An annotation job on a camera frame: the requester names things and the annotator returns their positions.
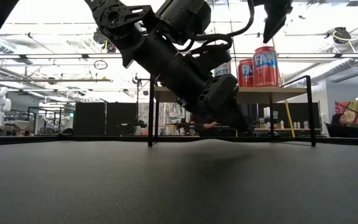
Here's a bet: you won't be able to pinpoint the white Celsius Arctic can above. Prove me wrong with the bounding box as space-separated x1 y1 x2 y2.
213 60 232 78

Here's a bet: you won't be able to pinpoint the person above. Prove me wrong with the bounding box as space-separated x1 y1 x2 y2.
191 113 222 138
325 113 358 139

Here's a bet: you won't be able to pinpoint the red Fanta strawberry can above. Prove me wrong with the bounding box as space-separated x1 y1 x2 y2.
237 58 255 88
252 45 280 88

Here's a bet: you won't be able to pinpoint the wooden shelf black legs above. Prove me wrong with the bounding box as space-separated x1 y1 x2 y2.
147 73 317 148

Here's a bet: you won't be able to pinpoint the yellow cable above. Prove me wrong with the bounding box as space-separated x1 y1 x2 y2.
270 37 296 139

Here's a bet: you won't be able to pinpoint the black left camera cable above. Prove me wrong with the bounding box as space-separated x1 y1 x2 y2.
178 0 256 54

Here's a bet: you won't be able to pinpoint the black partition panel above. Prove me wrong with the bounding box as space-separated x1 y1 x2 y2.
72 101 138 137

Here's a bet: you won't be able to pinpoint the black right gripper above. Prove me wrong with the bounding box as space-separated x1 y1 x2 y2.
254 0 293 45

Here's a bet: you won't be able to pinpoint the colourful patterned cloth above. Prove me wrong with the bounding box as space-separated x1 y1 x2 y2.
334 98 358 133

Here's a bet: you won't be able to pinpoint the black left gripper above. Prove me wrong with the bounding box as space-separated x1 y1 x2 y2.
119 30 250 132

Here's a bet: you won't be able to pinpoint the black table frame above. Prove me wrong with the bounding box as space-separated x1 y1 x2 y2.
0 134 358 147

